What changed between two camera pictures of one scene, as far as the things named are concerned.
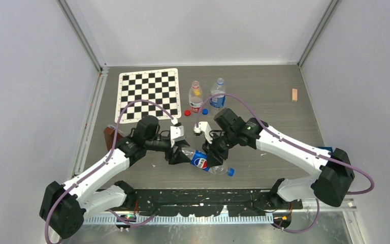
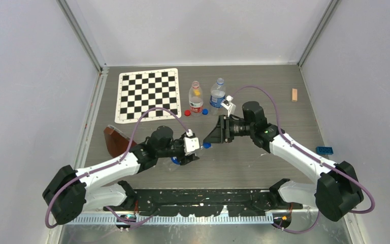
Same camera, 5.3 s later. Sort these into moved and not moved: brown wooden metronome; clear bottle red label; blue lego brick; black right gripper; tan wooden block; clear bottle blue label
Moved: black right gripper
Not moved: clear bottle red label; brown wooden metronome; clear bottle blue label; tan wooden block; blue lego brick
